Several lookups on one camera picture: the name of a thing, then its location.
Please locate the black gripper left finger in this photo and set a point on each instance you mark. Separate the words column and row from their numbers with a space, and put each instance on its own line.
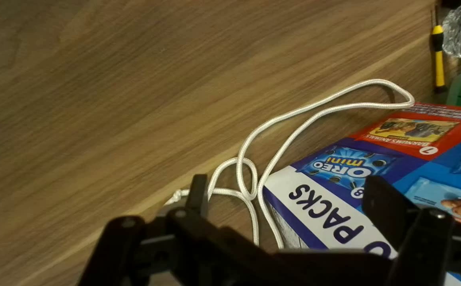
column 183, row 244

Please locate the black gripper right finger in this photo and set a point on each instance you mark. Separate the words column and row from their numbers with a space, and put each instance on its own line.
column 383, row 241

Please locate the blue snack box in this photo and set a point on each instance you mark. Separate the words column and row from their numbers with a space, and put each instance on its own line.
column 416, row 152

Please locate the yellow black utility knife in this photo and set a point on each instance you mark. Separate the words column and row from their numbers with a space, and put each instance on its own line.
column 439, row 63

